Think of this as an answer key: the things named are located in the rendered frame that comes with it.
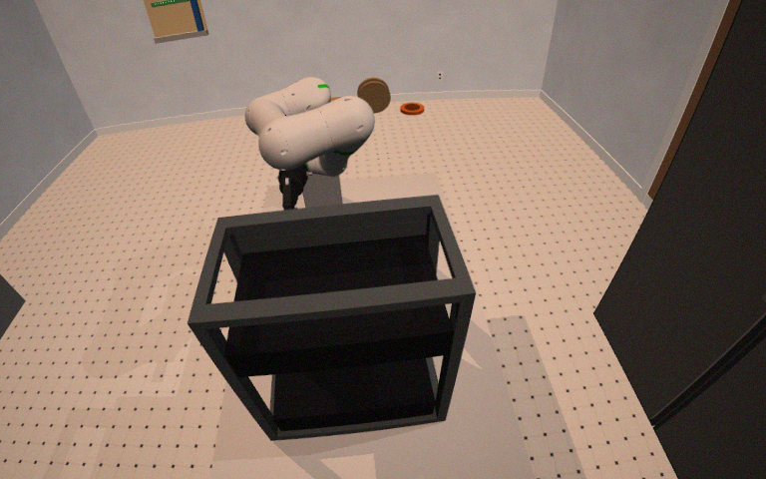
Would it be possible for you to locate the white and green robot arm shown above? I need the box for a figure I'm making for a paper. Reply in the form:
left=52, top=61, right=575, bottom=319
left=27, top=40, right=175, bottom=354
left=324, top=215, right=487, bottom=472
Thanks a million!
left=245, top=77, right=375, bottom=185

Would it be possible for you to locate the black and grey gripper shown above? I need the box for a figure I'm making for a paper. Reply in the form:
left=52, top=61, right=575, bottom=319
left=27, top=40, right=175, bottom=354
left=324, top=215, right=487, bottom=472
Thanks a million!
left=279, top=170, right=304, bottom=210

